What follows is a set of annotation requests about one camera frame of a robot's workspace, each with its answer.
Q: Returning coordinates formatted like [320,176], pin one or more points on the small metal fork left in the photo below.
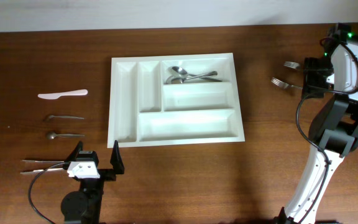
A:
[49,117]

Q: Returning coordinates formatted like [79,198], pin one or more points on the white plastic cutlery tray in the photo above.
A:
[145,111]

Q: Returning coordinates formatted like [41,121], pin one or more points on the white plastic knife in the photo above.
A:
[54,96]

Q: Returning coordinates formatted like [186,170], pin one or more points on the small metal teaspoon left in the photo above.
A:
[52,135]

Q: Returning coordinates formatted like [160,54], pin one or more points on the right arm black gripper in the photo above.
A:
[309,81]

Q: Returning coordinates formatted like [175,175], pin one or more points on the metal spoon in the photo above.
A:
[182,71]
[175,79]

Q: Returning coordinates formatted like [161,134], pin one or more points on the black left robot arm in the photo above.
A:
[84,205]

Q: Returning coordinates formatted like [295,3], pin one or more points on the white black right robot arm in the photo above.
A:
[333,133]

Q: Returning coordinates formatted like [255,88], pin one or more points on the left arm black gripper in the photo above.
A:
[109,175]

